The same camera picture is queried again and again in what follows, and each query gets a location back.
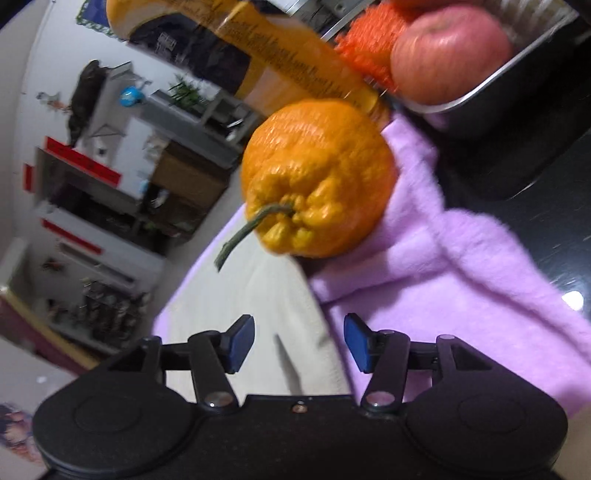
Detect metal fruit tray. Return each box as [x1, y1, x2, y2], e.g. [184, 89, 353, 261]
[318, 0, 580, 116]

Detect maroon chair with gold frame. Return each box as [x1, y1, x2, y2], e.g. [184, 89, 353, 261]
[0, 286, 98, 374]

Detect orange juice bottle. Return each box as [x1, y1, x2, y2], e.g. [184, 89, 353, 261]
[105, 0, 391, 125]

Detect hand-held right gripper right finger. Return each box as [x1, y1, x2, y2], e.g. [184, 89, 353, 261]
[344, 312, 495, 414]

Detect green potted plant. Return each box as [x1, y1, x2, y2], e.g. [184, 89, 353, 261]
[168, 74, 204, 112]

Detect printed poster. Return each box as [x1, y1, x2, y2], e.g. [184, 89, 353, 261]
[0, 401, 40, 462]

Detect purple fleece blanket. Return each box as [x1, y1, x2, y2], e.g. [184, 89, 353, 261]
[152, 113, 591, 421]

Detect large bumpy orange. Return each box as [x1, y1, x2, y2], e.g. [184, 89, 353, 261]
[215, 98, 399, 271]

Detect pink red apple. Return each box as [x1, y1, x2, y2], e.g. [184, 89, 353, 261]
[390, 7, 513, 104]

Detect wooden cabinet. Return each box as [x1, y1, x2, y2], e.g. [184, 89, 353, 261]
[139, 141, 232, 241]

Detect orange mesh fruit bag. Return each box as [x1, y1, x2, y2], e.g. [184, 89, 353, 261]
[335, 0, 416, 93]

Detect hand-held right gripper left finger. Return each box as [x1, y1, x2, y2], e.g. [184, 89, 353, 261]
[106, 315, 256, 411]

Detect dark hanging coat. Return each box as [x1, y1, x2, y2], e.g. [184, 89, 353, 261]
[67, 60, 107, 148]

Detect white door with red banners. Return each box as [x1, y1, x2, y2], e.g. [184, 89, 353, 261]
[23, 134, 167, 296]

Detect grey media shelf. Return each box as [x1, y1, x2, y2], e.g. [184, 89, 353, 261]
[139, 88, 264, 167]

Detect shoe rack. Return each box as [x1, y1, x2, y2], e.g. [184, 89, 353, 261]
[41, 277, 153, 356]

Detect beige shirt with grey trim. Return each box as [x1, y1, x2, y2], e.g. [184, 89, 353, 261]
[164, 240, 356, 398]

